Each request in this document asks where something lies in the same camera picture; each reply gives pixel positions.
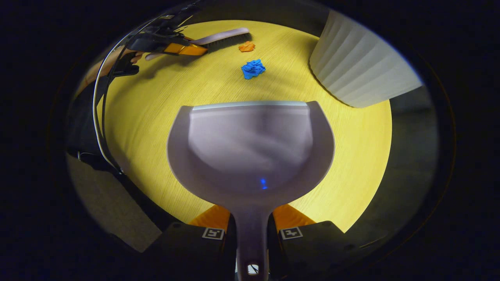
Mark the lavender plastic dustpan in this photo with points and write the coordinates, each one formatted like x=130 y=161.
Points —
x=250 y=148

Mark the blue paper scrap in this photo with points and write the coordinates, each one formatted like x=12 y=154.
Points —
x=253 y=69

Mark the orange paper scrap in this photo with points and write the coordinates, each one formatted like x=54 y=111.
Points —
x=247 y=47

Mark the white ribbed garbage bin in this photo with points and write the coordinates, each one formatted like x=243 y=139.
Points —
x=359 y=66

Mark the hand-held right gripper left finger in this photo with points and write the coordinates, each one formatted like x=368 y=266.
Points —
x=195 y=253

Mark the small lavender broom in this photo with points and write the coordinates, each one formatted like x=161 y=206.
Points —
x=226 y=35

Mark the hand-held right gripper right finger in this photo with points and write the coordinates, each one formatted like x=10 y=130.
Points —
x=312 y=253

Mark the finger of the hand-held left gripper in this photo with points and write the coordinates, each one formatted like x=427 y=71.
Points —
x=187 y=49

